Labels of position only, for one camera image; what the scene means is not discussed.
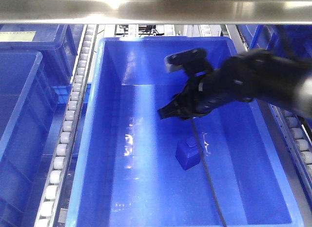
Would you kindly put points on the white roller track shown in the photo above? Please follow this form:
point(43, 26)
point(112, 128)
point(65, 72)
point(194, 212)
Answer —
point(48, 210)

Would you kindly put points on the blue plastic block part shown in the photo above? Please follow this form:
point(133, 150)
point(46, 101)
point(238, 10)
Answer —
point(187, 153)

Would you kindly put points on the blue bin back right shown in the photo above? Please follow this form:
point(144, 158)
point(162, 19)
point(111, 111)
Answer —
point(283, 40)

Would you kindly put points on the blue bin far left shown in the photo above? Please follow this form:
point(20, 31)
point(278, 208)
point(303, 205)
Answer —
point(27, 106)

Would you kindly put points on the blue bin back left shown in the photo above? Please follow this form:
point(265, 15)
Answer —
point(58, 44)

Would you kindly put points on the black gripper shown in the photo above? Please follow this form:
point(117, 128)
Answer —
point(202, 94)

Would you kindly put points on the large blue target bin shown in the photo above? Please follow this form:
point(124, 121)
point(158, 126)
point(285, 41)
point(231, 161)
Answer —
point(127, 174)

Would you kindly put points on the steel shelf front beam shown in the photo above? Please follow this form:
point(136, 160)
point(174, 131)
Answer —
point(157, 11)

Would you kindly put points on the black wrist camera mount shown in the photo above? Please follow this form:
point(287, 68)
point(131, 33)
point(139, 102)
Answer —
point(191, 61)

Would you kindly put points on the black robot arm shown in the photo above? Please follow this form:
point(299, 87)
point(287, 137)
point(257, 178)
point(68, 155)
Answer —
point(255, 74)

